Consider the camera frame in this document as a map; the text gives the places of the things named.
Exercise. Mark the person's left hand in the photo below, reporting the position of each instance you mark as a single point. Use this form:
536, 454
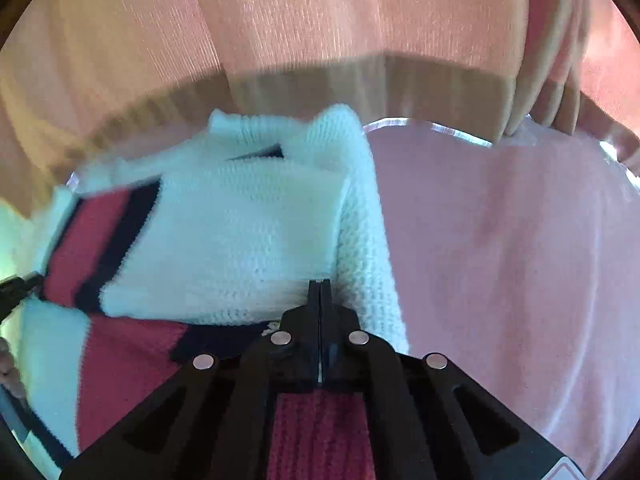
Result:
9, 370

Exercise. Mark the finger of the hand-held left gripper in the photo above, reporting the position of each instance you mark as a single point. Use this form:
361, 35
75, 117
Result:
17, 292

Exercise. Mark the pink table cover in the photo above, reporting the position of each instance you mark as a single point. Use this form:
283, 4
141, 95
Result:
500, 270

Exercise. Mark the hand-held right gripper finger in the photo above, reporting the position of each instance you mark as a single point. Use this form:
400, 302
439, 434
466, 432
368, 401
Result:
314, 305
325, 305

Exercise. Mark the white knit sweater red navy stripes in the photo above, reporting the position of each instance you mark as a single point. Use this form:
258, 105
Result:
240, 220

